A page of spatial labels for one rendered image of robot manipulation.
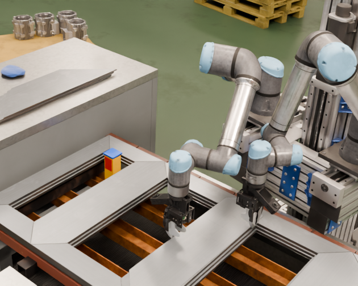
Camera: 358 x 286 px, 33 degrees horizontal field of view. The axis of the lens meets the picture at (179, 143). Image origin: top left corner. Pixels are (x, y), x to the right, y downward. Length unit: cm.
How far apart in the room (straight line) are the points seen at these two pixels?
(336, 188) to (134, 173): 83
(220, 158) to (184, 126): 258
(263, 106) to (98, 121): 76
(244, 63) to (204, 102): 284
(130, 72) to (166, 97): 212
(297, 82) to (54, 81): 117
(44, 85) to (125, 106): 40
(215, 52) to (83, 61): 103
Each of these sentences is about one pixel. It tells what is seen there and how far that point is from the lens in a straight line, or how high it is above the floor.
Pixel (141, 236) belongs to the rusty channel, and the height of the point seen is 70.
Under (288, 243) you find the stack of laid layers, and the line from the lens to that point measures 229.
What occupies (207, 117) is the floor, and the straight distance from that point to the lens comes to 478.
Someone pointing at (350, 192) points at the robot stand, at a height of 93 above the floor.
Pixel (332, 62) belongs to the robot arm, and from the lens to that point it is 198.
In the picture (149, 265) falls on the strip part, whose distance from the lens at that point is 210.
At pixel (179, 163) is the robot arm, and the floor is 120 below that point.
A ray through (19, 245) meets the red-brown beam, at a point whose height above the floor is 80.
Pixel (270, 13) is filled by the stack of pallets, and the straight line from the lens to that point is 673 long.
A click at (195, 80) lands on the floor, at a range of 539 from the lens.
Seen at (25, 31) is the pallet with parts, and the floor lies 22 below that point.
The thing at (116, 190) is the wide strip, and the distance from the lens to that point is 245.
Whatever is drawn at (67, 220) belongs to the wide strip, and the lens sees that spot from 230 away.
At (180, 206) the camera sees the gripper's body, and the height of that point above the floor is 102.
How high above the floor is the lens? 228
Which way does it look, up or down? 31 degrees down
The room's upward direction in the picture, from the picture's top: 3 degrees clockwise
